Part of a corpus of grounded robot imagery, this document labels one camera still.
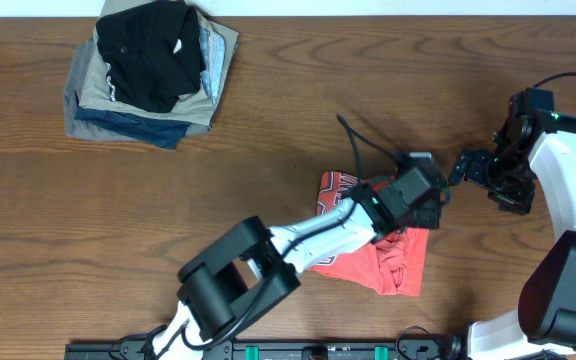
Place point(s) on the grey folded garment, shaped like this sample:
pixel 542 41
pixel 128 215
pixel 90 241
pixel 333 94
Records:
pixel 85 130

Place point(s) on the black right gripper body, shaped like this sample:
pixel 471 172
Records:
pixel 507 181

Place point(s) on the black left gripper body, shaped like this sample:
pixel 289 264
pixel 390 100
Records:
pixel 430 219

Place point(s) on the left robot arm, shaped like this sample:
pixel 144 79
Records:
pixel 372 232

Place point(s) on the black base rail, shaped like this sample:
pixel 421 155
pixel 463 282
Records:
pixel 405 348

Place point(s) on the light blue folded garment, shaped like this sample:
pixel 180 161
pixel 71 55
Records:
pixel 213 53

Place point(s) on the khaki folded garment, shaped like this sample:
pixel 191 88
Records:
pixel 194 108

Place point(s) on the coral red t-shirt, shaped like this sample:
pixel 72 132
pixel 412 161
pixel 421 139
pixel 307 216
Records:
pixel 392 266

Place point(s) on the dark blue folded garment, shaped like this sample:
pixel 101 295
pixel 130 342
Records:
pixel 162 133

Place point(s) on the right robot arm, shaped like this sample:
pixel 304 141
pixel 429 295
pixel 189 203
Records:
pixel 536 148

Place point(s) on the black folded shirt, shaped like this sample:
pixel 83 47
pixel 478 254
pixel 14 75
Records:
pixel 152 53

